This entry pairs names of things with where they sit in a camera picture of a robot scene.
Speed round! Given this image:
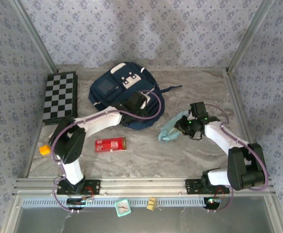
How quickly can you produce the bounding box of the light blue fabric pouch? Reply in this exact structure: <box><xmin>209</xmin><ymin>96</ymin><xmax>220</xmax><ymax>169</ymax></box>
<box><xmin>158</xmin><ymin>109</ymin><xmax>192</xmax><ymax>143</ymax></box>

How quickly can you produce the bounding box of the navy blue backpack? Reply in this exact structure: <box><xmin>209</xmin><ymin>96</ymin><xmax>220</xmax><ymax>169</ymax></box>
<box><xmin>88</xmin><ymin>62</ymin><xmax>183</xmax><ymax>130</ymax></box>

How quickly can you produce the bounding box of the red rectangular box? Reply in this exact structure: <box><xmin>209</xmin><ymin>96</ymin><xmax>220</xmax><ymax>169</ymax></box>
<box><xmin>95</xmin><ymin>137</ymin><xmax>127</xmax><ymax>153</ymax></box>

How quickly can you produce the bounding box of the small circuit board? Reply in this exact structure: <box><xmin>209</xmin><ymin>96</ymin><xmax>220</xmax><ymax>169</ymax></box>
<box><xmin>67</xmin><ymin>198</ymin><xmax>95</xmax><ymax>210</ymax></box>
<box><xmin>203</xmin><ymin>197</ymin><xmax>222</xmax><ymax>209</ymax></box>

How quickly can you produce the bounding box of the folding chessboard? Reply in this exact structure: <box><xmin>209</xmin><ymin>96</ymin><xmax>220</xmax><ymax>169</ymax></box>
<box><xmin>42</xmin><ymin>71</ymin><xmax>79</xmax><ymax>126</ymax></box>

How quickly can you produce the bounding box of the yellow plastic connector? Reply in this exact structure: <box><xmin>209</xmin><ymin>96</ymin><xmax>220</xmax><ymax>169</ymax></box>
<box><xmin>146</xmin><ymin>197</ymin><xmax>158</xmax><ymax>211</ymax></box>

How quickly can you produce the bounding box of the mint green alarm clock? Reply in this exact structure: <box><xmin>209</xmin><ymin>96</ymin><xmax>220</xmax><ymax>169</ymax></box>
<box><xmin>114</xmin><ymin>198</ymin><xmax>132</xmax><ymax>218</ymax></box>

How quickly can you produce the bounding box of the yellow cube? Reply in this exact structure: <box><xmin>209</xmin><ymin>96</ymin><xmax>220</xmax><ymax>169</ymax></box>
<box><xmin>39</xmin><ymin>145</ymin><xmax>51</xmax><ymax>156</ymax></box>

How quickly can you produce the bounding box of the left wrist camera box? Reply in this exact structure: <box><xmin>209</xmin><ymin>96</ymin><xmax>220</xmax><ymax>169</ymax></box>
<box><xmin>128</xmin><ymin>91</ymin><xmax>154</xmax><ymax>110</ymax></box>

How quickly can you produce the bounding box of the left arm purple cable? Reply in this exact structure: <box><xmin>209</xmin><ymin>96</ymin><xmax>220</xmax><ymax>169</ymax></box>
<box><xmin>51</xmin><ymin>89</ymin><xmax>163</xmax><ymax>214</ymax></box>

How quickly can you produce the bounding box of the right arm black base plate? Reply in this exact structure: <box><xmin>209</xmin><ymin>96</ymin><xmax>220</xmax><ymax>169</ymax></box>
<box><xmin>185</xmin><ymin>179</ymin><xmax>230</xmax><ymax>195</ymax></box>

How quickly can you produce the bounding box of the aluminium front rail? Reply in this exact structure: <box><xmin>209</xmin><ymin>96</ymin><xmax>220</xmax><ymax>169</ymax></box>
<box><xmin>12</xmin><ymin>177</ymin><xmax>277</xmax><ymax>196</ymax></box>

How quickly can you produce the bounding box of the grey slotted cable duct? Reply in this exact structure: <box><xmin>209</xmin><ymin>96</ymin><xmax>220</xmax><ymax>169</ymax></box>
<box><xmin>22</xmin><ymin>197</ymin><xmax>207</xmax><ymax>207</ymax></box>

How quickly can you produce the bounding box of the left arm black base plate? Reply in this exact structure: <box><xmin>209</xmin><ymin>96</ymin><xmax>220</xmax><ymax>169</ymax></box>
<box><xmin>56</xmin><ymin>179</ymin><xmax>101</xmax><ymax>196</ymax></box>

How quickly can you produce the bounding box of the aluminium frame post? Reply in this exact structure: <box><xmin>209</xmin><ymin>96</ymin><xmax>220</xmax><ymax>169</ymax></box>
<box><xmin>225</xmin><ymin>0</ymin><xmax>276</xmax><ymax>73</ymax></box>
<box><xmin>9</xmin><ymin>0</ymin><xmax>59</xmax><ymax>73</ymax></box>

